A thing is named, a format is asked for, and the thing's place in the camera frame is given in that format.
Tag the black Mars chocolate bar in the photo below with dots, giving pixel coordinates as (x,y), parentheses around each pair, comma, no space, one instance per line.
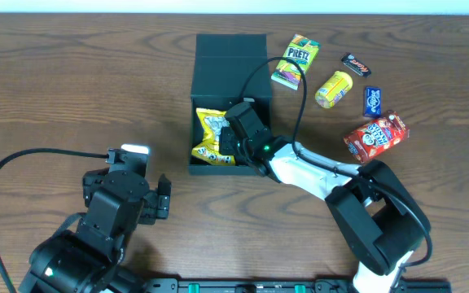
(355,65)

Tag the black box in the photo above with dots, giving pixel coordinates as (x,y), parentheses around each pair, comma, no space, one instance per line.
(223,62)

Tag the blue Eclipse mint pack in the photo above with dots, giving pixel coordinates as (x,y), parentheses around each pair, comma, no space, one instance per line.
(372,102)

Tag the red Hello Panda box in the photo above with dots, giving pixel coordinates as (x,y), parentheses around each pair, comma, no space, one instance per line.
(375,137)

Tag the yellow candy tube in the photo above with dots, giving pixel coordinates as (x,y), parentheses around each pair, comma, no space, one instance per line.
(334,89)

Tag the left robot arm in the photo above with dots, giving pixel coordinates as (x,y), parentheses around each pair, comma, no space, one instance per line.
(85,252)

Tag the yellow Hacks candy bag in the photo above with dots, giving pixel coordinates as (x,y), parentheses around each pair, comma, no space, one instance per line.
(212,122)

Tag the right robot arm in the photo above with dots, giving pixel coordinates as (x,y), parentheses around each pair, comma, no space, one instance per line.
(382,224)

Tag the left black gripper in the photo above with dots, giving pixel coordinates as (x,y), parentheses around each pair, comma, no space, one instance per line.
(163,199)

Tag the green Pretz snack box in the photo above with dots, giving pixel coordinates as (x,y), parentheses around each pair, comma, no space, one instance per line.
(300,54)

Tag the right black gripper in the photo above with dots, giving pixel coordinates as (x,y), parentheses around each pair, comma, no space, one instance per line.
(228,141)

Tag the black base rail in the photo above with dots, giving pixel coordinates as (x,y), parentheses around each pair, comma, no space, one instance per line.
(339,285)

